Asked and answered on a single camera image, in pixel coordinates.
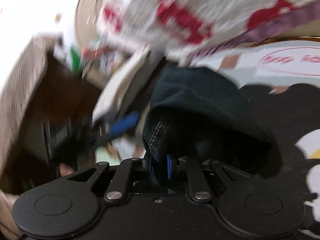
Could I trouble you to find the dark denim jeans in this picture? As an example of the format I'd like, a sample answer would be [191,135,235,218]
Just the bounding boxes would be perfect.
[142,65,282,190]

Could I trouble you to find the dark grey folded garment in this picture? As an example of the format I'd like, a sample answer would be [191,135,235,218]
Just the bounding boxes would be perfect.
[118,57,167,117]

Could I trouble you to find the brown wooden drawer cabinet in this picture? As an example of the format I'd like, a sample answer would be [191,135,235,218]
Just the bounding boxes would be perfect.
[1,36,100,195]

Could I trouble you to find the white quilt with red bears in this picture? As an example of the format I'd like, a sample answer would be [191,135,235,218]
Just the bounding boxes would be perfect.
[97,0,319,59]

